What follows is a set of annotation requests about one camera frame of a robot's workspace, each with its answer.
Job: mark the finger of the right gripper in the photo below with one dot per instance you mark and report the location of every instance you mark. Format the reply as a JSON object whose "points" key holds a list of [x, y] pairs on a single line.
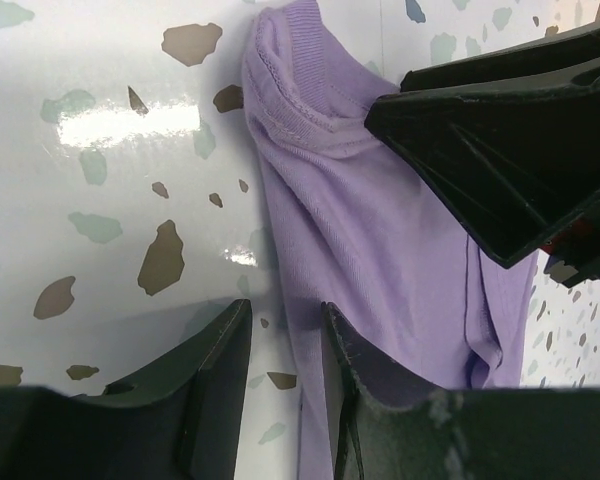
{"points": [[548, 54]]}

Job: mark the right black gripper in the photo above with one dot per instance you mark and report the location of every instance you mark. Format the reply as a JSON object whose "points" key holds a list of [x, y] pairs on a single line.
{"points": [[516, 161]]}

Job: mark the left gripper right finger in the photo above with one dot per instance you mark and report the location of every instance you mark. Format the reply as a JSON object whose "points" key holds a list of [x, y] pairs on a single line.
{"points": [[385, 422]]}

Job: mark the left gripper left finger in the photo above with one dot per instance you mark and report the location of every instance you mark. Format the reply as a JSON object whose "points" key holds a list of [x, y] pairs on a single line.
{"points": [[178, 417]]}

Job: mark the purple t-shirt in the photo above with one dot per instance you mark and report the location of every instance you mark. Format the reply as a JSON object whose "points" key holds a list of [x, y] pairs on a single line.
{"points": [[354, 225]]}

